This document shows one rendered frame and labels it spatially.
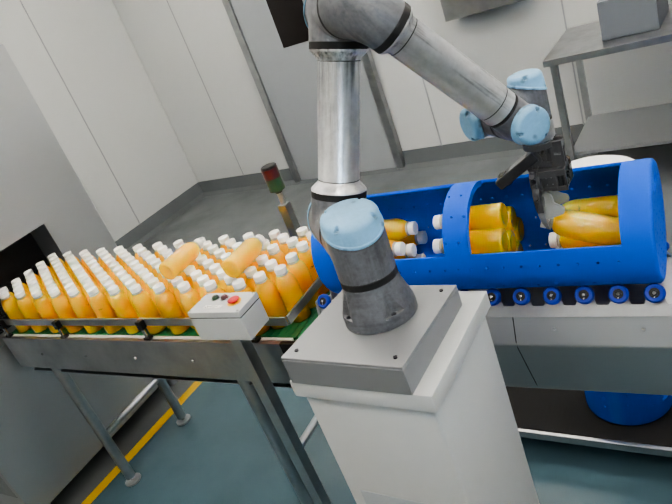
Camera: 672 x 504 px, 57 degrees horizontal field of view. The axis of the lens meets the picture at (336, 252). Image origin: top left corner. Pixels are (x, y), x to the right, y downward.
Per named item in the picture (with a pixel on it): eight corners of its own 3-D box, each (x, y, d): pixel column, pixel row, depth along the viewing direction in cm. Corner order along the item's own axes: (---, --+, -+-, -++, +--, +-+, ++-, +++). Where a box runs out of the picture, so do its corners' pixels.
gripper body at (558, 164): (569, 193, 136) (558, 143, 131) (529, 198, 141) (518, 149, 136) (574, 178, 142) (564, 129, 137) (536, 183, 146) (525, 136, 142)
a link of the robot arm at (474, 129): (476, 112, 123) (524, 91, 124) (452, 107, 133) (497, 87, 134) (486, 148, 126) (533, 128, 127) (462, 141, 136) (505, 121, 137)
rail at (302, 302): (291, 324, 185) (287, 316, 184) (288, 324, 186) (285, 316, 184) (347, 253, 214) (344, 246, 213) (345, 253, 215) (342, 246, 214)
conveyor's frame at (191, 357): (389, 544, 220) (299, 346, 183) (99, 480, 309) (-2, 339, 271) (432, 442, 255) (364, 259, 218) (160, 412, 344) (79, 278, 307)
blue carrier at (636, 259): (664, 309, 137) (648, 198, 124) (333, 313, 184) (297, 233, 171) (668, 237, 157) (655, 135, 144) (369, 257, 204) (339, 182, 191)
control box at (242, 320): (252, 340, 175) (237, 311, 170) (201, 339, 185) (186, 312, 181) (270, 319, 182) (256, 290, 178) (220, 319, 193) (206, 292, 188)
